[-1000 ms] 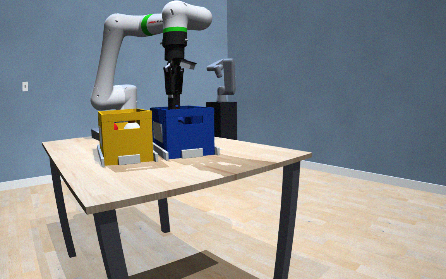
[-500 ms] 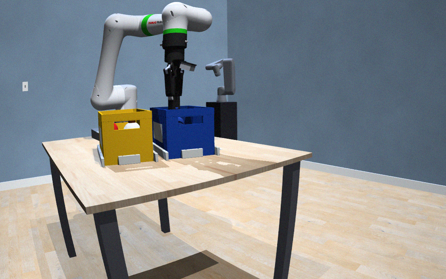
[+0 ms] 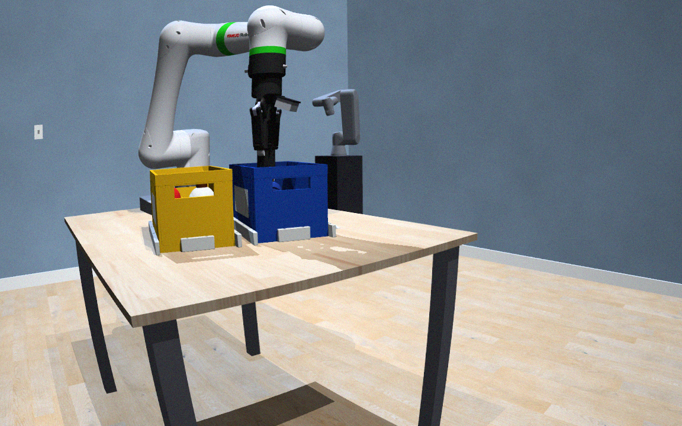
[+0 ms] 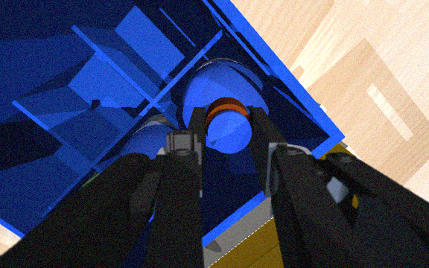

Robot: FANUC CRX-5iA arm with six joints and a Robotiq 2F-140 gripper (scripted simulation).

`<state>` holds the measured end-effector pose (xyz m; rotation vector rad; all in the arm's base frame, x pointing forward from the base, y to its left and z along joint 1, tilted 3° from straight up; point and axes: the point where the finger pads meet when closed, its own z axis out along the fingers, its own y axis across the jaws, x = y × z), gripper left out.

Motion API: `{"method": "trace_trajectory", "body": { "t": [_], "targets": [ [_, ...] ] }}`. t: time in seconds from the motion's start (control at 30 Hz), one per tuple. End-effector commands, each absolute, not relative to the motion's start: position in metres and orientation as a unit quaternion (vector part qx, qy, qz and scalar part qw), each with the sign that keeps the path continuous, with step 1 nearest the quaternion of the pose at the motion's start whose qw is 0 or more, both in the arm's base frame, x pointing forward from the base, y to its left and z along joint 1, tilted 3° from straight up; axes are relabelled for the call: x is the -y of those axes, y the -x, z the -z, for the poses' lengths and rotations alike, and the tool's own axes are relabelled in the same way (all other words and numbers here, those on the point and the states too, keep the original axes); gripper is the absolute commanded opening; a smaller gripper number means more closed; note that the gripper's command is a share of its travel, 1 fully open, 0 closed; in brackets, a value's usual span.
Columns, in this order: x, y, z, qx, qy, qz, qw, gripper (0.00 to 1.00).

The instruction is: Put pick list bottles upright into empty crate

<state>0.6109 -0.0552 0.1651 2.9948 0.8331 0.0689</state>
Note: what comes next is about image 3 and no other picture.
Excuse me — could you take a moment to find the yellow divided crate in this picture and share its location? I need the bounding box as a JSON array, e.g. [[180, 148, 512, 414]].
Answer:
[[150, 166, 235, 253]]

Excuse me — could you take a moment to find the white bottle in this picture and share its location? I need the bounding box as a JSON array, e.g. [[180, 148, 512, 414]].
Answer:
[[189, 184, 214, 198]]

